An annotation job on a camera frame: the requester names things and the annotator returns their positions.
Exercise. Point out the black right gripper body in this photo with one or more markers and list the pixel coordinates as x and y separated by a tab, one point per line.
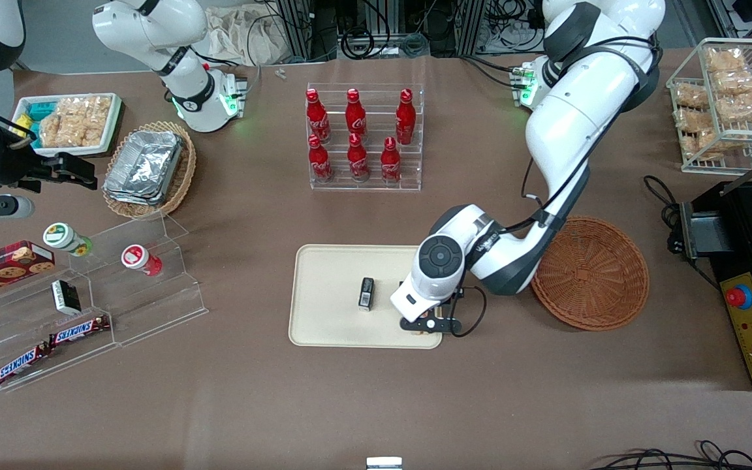
15	169

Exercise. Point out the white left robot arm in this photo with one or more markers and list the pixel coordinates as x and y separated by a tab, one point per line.
565	130

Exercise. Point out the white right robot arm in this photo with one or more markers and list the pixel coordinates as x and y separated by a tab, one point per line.
154	32

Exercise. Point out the white rectangular snack tray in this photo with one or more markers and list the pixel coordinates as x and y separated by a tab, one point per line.
105	140

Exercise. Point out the cream plastic tray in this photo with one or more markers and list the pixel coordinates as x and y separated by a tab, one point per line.
330	307

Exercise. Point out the oval tan wicker basket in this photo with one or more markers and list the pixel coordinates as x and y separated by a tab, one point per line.
183	176

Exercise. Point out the round brown wicker basket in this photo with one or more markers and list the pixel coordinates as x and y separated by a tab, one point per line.
595	274

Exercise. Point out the yellow snack packet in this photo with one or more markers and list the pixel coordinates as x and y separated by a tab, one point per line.
22	134

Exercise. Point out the clear rice cracker bag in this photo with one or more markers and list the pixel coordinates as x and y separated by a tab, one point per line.
57	125
94	117

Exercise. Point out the green lid drink bottle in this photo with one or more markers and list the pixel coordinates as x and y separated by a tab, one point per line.
62	237

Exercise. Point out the teal snack packet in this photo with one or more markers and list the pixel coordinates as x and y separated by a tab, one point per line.
40	109

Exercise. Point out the stacked aluminium foil trays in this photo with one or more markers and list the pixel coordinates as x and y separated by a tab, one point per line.
144	163

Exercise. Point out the small black candy box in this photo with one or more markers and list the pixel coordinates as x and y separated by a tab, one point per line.
366	294

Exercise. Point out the red lid drink bottle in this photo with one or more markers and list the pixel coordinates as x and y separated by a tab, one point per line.
138	258

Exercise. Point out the red cookie box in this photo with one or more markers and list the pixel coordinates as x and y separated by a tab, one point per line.
4	267

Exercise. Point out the small black white box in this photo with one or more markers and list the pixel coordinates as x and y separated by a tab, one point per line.
66	297

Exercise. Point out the small white black device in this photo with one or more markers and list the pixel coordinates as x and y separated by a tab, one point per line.
384	464

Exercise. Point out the clear acrylic stepped shelf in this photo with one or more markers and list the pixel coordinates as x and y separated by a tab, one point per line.
154	307

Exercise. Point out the Snickers chocolate bar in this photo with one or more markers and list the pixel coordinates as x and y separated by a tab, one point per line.
79	331
22	363

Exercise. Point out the red cola bottle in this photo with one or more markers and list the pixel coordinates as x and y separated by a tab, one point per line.
390	164
319	163
317	117
358	162
405	119
356	116

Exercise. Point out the white crumpled cloth bag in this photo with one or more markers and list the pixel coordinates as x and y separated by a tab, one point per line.
245	39

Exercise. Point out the clear acrylic bottle rack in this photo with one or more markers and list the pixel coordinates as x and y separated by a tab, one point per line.
376	117

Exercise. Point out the small clear plastic piece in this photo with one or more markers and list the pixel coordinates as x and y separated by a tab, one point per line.
279	72

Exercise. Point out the clear fried snack bag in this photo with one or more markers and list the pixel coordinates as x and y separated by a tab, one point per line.
725	60
694	121
745	108
690	96
709	145
738	81

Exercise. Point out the aluminium frame post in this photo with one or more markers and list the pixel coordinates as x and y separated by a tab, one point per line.
294	29
472	26

